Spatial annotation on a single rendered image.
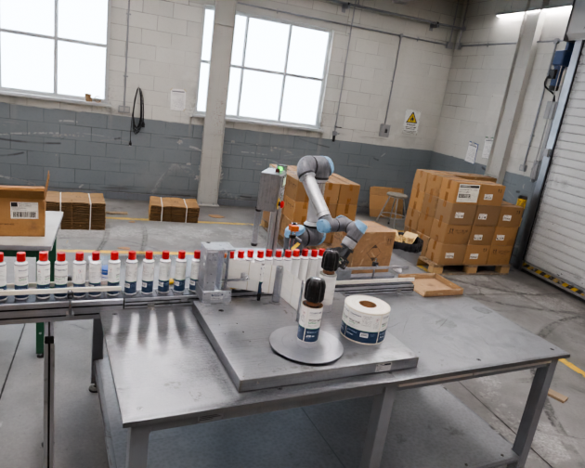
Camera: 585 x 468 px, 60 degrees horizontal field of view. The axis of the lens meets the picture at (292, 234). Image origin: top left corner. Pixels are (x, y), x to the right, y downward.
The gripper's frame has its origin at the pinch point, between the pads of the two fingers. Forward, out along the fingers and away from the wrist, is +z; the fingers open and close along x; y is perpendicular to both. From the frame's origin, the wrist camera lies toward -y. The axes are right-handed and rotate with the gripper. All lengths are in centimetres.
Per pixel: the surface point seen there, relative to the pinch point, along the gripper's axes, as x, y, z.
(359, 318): -18, 62, 4
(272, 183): -57, 0, -24
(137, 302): -82, 5, 56
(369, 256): 35.7, -20.5, -23.5
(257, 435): 0, 30, 83
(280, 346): -43, 61, 30
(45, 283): -119, 2, 67
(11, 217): -133, -116, 80
